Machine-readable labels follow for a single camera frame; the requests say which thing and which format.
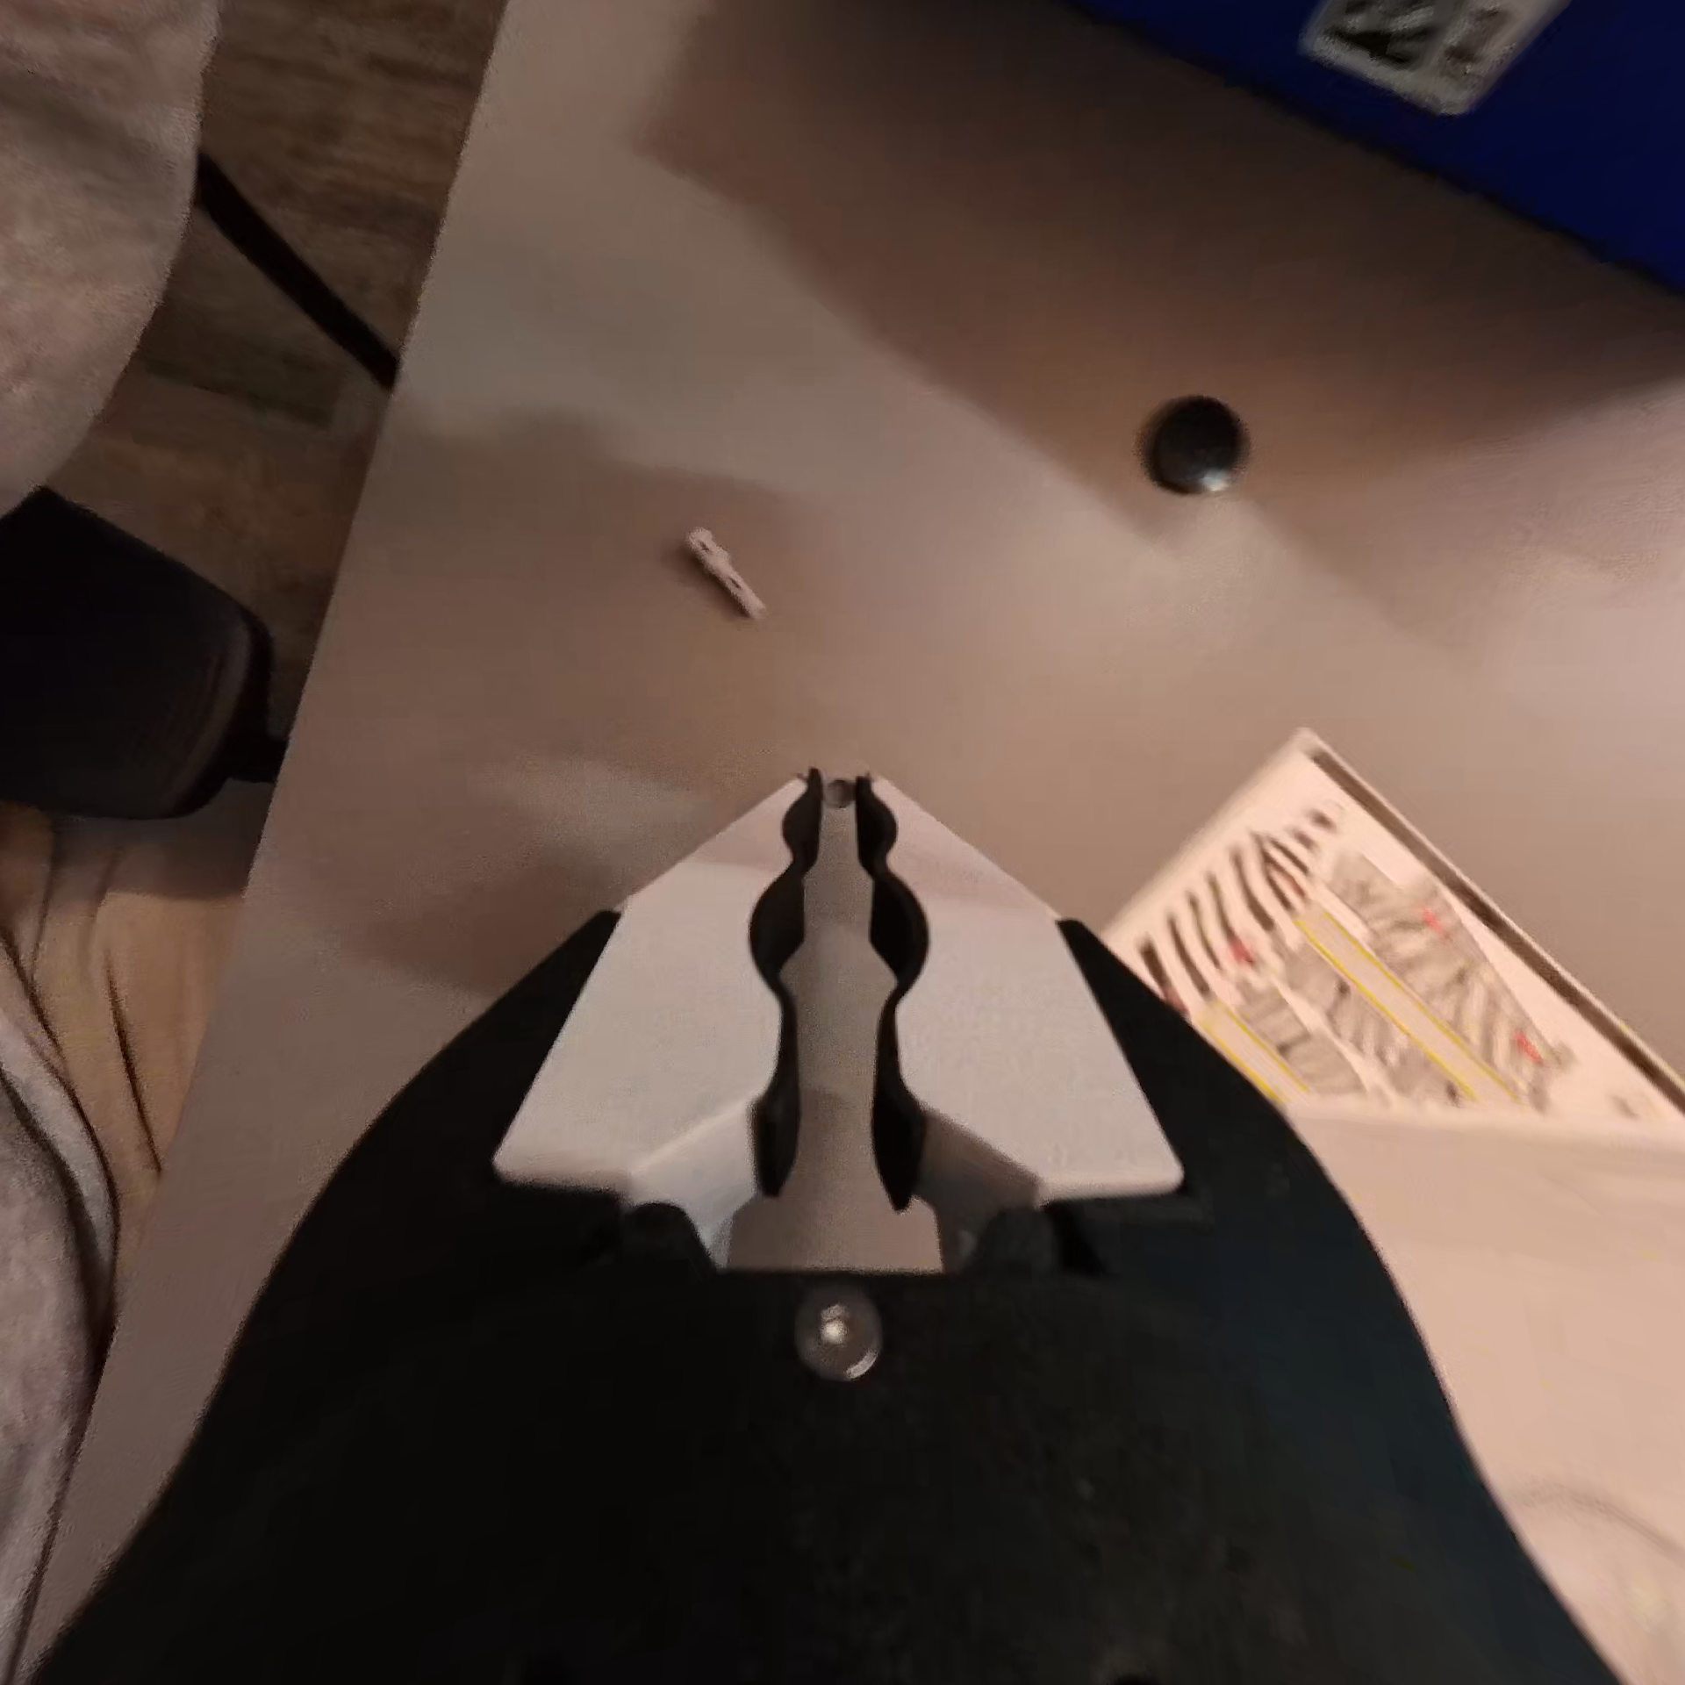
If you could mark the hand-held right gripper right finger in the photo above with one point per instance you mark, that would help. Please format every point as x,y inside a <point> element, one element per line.
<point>1039,1055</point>

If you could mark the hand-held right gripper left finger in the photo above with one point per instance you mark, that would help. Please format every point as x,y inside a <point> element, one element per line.
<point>633,1055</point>

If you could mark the zebra striped sticker sheet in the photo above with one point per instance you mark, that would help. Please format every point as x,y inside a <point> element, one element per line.
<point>1382,1002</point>

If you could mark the small grey lego connector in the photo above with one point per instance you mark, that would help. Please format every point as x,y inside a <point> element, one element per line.
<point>725,572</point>

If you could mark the black round lego piece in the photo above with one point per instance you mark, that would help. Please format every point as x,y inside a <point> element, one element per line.
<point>1196,447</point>

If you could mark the person's tan trousers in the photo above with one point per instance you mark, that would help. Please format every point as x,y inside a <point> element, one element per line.
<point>119,948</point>

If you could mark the black chair armrest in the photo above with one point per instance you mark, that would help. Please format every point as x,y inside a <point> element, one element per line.
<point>119,658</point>

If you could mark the black chair leg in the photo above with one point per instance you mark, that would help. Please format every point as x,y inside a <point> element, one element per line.
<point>298,270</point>

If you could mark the blue plastic bin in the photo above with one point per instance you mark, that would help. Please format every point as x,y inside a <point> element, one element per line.
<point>1513,145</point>

